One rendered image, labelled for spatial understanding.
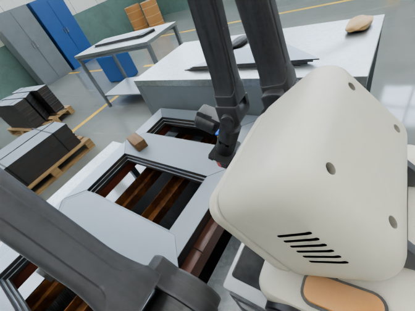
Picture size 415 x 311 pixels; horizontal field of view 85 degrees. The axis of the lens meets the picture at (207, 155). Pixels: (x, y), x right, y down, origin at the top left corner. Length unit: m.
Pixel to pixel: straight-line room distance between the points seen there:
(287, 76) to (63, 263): 0.43
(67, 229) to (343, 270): 0.26
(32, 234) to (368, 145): 0.32
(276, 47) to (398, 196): 0.30
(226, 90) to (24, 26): 8.47
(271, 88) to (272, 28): 0.10
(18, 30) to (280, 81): 8.51
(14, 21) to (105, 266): 8.63
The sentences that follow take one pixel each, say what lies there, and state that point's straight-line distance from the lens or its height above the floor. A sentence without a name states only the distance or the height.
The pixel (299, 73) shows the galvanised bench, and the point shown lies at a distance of 1.06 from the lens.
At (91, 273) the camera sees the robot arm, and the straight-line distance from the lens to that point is 0.27.
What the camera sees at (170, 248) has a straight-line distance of 0.81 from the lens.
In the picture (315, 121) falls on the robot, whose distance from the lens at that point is 0.22.
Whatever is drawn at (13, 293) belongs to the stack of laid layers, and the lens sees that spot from 1.21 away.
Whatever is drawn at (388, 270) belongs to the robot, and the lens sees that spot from 0.25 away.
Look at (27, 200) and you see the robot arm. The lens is 0.28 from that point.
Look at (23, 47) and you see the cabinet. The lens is 8.72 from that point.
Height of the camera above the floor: 1.52
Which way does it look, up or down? 40 degrees down
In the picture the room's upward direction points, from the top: 23 degrees counter-clockwise
